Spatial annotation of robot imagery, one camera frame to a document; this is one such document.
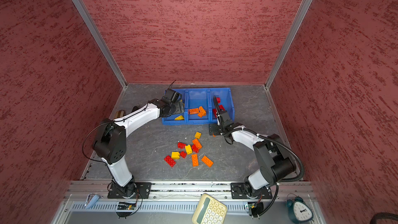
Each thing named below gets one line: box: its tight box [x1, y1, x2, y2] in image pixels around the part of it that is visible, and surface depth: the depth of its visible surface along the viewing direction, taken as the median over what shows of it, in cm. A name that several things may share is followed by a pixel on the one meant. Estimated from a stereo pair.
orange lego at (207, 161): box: [201, 155, 215, 168], surface depth 85 cm
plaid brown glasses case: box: [115, 109, 125, 119], surface depth 102 cm
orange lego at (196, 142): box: [191, 138, 203, 150], surface depth 91 cm
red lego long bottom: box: [163, 155, 177, 168], surface depth 84 cm
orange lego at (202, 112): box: [197, 105, 207, 118], surface depth 102 cm
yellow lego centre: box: [185, 144, 193, 155], surface depth 87 cm
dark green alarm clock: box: [285, 193, 315, 224], surface depth 68 cm
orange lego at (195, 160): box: [191, 153, 199, 167], surface depth 85 cm
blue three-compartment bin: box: [161, 87, 236, 125], surface depth 102 cm
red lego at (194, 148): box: [191, 144, 200, 153], surface depth 88 cm
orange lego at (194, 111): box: [189, 107, 200, 115], surface depth 105 cm
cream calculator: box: [191, 192, 228, 224], surface depth 69 cm
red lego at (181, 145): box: [177, 142, 187, 149], surface depth 89 cm
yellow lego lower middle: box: [171, 151, 180, 160], surface depth 85 cm
